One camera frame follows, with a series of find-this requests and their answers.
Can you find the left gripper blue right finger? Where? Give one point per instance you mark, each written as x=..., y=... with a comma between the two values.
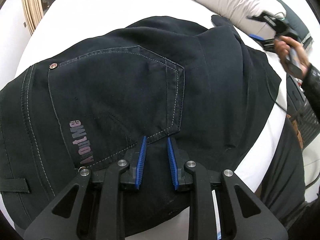
x=176, y=163

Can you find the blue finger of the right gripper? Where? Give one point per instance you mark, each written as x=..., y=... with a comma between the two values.
x=256, y=37

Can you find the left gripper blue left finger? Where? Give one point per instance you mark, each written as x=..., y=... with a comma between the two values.
x=137, y=162

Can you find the black denim pants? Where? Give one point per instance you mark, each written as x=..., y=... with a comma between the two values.
x=159, y=77

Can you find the black jacket right forearm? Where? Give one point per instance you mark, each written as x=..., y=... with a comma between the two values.
x=310, y=86

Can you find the person's right hand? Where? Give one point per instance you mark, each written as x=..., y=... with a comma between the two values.
x=292, y=56

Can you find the dark grey headboard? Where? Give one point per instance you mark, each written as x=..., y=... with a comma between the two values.
x=299, y=27

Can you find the white folded duvet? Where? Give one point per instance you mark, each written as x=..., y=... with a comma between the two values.
x=237, y=11

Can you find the beige curtain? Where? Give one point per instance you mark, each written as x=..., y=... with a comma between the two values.
x=33, y=12

